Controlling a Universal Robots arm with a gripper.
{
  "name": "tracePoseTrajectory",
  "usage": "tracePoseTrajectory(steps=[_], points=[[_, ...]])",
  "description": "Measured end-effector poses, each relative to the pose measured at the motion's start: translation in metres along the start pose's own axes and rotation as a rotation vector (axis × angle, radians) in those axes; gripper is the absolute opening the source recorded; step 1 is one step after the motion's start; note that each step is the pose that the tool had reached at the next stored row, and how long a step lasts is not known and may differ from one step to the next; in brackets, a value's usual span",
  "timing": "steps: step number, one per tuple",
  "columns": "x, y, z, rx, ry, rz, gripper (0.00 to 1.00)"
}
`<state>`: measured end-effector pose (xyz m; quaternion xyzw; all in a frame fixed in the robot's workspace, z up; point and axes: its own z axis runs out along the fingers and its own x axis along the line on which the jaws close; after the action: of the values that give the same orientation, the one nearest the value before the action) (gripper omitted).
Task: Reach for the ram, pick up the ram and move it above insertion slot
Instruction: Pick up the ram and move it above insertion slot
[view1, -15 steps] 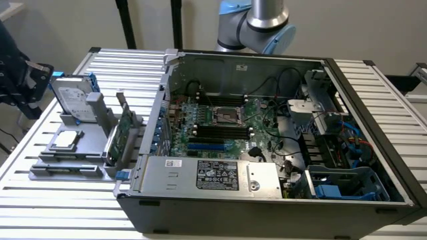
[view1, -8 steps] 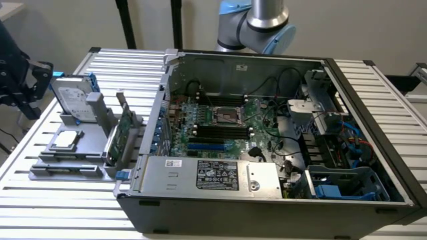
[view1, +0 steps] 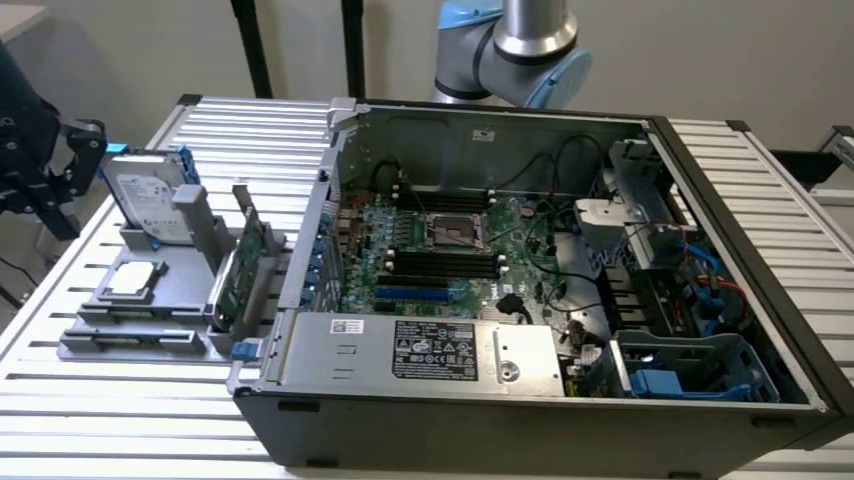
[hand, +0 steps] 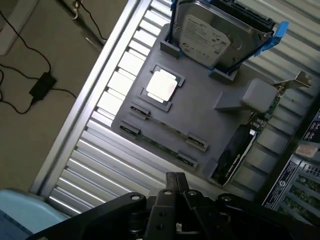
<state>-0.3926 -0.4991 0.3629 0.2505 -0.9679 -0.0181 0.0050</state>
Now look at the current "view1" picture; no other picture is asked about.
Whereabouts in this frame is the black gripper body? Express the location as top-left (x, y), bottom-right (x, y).
top-left (0, 38), bottom-right (69, 217)

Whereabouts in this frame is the RAM stick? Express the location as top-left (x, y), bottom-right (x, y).
top-left (66, 338), bottom-right (196, 350)
top-left (84, 308), bottom-right (204, 319)

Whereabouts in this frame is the black RAM slot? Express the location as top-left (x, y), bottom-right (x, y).
top-left (384, 254), bottom-right (505, 264)
top-left (390, 203), bottom-right (497, 212)
top-left (385, 247), bottom-right (505, 257)
top-left (381, 268), bottom-right (505, 279)
top-left (393, 186), bottom-right (497, 195)
top-left (392, 198), bottom-right (497, 206)
top-left (382, 261), bottom-right (505, 271)
top-left (392, 192), bottom-right (497, 201)

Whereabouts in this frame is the long blue expansion slot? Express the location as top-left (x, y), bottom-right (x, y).
top-left (374, 286), bottom-right (452, 302)

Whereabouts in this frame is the hard disk with blue rails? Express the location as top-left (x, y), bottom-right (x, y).
top-left (97, 143), bottom-right (200, 248)

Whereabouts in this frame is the white desk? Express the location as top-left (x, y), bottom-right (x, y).
top-left (0, 0), bottom-right (54, 47)

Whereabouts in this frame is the silver CPU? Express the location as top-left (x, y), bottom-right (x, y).
top-left (108, 261), bottom-right (169, 297)

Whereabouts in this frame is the grey parts rack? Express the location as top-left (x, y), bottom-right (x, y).
top-left (57, 183), bottom-right (289, 367)

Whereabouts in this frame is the green graphics card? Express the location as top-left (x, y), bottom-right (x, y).
top-left (204, 183), bottom-right (269, 332)

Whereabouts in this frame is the black stand pole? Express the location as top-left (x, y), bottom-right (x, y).
top-left (338, 0), bottom-right (369, 99)
top-left (228, 0), bottom-right (276, 99)

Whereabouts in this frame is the CPU socket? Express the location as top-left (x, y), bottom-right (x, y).
top-left (410, 211), bottom-right (489, 252)

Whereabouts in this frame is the grey power supply unit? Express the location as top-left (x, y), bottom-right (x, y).
top-left (265, 311), bottom-right (569, 399)

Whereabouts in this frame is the green motherboard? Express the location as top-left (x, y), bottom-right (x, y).
top-left (324, 192), bottom-right (569, 327)

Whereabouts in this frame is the black power plug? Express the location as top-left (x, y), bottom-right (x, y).
top-left (495, 293), bottom-right (533, 327)

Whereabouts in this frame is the white fan shroud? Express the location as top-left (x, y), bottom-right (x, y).
top-left (571, 197), bottom-right (629, 252)

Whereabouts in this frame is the metal drive cage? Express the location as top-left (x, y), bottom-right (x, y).
top-left (601, 138), bottom-right (701, 267)

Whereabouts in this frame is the black open PC case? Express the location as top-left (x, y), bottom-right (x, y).
top-left (224, 96), bottom-right (854, 470)

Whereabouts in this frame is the blue plastic disk bay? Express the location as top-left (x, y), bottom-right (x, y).
top-left (603, 328), bottom-right (781, 402)

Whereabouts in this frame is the thin black cable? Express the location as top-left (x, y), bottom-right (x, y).
top-left (0, 256), bottom-right (38, 307)

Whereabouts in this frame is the short black wire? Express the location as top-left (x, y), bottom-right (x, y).
top-left (369, 158), bottom-right (402, 192)

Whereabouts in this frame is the long black wire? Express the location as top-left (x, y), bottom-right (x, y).
top-left (497, 133), bottom-right (609, 197)

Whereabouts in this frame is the blue disk wire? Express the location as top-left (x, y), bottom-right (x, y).
top-left (673, 238), bottom-right (724, 314)

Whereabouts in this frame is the red disk wire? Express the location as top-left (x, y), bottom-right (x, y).
top-left (704, 279), bottom-right (751, 324)

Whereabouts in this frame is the black bracket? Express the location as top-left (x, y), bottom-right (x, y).
top-left (764, 148), bottom-right (832, 187)

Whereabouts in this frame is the aluminium frame profile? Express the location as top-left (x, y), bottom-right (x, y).
top-left (807, 126), bottom-right (854, 202)

